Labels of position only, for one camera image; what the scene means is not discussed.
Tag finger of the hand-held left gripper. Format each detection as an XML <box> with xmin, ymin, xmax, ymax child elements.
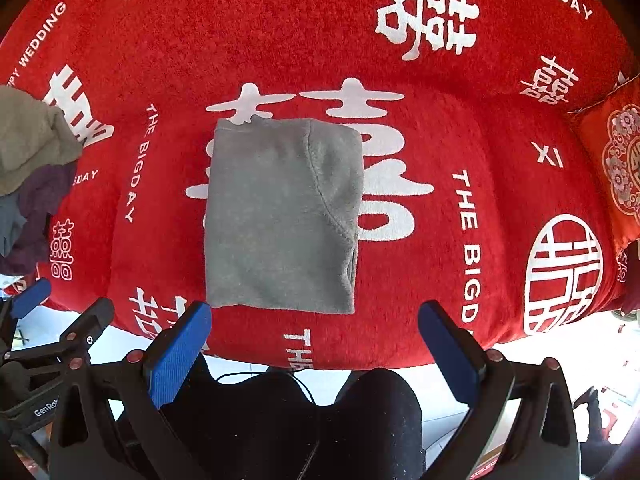
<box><xmin>0</xmin><ymin>278</ymin><xmax>52</xmax><ymax>341</ymax></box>
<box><xmin>5</xmin><ymin>297</ymin><xmax>116</xmax><ymax>376</ymax></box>

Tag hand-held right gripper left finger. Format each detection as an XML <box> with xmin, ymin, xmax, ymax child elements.
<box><xmin>47</xmin><ymin>301</ymin><xmax>213</xmax><ymax>480</ymax></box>

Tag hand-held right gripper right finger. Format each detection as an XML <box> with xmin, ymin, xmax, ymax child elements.
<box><xmin>417</xmin><ymin>301</ymin><xmax>583</xmax><ymax>480</ymax></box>

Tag grey knit sweater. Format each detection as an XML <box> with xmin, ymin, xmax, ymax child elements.
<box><xmin>202</xmin><ymin>116</ymin><xmax>364</xmax><ymax>315</ymax></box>

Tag blue-grey garment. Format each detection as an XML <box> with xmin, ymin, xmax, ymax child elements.
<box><xmin>0</xmin><ymin>192</ymin><xmax>28</xmax><ymax>258</ymax></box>

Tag purple garment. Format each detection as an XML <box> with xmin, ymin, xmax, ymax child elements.
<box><xmin>10</xmin><ymin>162</ymin><xmax>77</xmax><ymax>276</ymax></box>

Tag person's black pants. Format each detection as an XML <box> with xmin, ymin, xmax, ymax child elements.
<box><xmin>115</xmin><ymin>355</ymin><xmax>426</xmax><ymax>480</ymax></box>

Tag khaki garment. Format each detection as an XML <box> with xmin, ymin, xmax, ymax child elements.
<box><xmin>0</xmin><ymin>85</ymin><xmax>83</xmax><ymax>196</ymax></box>

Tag red printed blanket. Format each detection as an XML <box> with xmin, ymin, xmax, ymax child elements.
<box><xmin>0</xmin><ymin>0</ymin><xmax>640</xmax><ymax>371</ymax></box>

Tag red patterned cushion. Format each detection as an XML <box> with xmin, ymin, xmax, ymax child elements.
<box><xmin>567</xmin><ymin>77</ymin><xmax>640</xmax><ymax>251</ymax></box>

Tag thin black cable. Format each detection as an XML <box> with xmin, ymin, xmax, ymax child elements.
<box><xmin>217</xmin><ymin>371</ymin><xmax>322</xmax><ymax>480</ymax></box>

